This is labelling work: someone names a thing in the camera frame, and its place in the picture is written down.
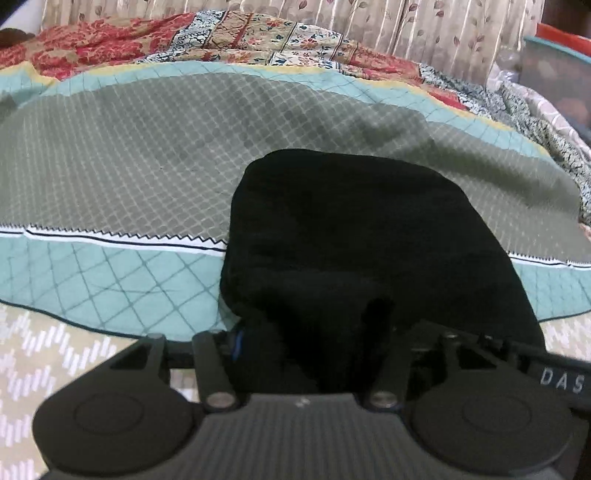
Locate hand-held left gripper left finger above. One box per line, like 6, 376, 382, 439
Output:
108, 329, 243, 412

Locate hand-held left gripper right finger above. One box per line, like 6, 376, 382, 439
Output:
364, 323, 490, 411

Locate black pants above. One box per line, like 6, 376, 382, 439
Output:
218, 148, 546, 395

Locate patterned teal beige bedsheet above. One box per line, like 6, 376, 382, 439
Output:
0, 60, 591, 468

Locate clear plastic storage box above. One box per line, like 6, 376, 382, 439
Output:
519, 23, 591, 144

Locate red floral blanket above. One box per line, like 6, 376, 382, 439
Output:
0, 9, 472, 112

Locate beige leaf print curtain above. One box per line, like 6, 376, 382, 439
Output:
39, 0, 541, 86

